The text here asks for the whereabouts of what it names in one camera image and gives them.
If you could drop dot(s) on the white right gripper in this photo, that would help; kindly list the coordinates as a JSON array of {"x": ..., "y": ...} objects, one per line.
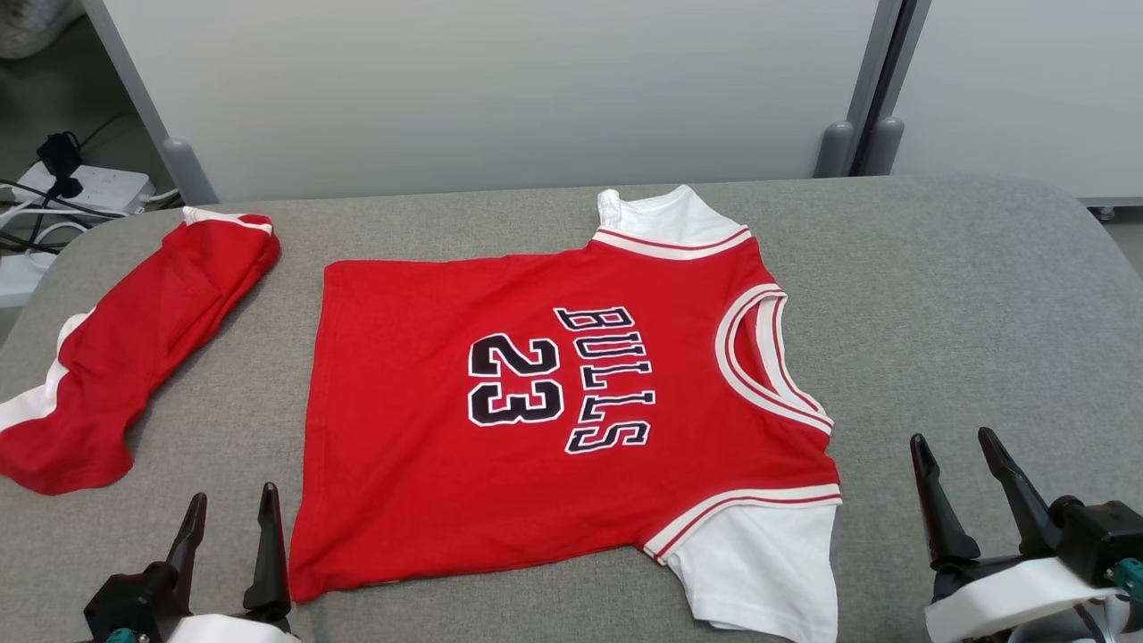
[{"x": 991, "y": 603}]

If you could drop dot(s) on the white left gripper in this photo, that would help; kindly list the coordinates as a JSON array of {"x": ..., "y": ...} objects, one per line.
[{"x": 223, "y": 632}]

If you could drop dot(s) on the red Bulls 23 jersey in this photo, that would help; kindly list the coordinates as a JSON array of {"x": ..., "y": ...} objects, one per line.
[{"x": 402, "y": 429}]

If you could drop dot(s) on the red shorts with white stripe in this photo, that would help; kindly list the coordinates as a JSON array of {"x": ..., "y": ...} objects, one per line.
[{"x": 134, "y": 357}]

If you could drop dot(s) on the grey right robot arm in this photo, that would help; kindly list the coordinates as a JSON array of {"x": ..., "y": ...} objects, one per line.
[{"x": 1063, "y": 630}]

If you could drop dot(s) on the grey fabric covered table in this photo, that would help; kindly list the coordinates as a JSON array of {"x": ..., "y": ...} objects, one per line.
[{"x": 982, "y": 313}]

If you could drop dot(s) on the white flat box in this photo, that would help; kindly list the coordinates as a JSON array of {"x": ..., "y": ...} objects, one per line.
[{"x": 22, "y": 284}]

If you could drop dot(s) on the grey partition foot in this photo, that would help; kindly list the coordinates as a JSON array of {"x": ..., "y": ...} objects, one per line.
[
  {"x": 884, "y": 146},
  {"x": 835, "y": 150},
  {"x": 187, "y": 170}
]

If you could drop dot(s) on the narrow light grey partition panel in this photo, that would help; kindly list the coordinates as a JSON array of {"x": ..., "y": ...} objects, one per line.
[{"x": 1018, "y": 89}]

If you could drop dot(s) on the black plug adapter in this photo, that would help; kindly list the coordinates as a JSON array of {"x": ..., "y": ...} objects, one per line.
[{"x": 58, "y": 152}]

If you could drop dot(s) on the wide light grey partition panel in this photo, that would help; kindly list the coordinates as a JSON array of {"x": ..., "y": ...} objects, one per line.
[{"x": 500, "y": 89}]

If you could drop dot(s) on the white sneaker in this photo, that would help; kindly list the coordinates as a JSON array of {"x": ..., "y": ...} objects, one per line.
[{"x": 36, "y": 27}]

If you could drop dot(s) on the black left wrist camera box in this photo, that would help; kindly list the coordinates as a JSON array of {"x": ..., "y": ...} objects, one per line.
[{"x": 134, "y": 603}]

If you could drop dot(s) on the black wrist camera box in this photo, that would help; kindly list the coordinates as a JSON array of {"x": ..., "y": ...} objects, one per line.
[
  {"x": 1103, "y": 536},
  {"x": 134, "y": 603}
]

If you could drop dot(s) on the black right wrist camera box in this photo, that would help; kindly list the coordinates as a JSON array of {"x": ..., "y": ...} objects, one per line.
[{"x": 1103, "y": 536}]

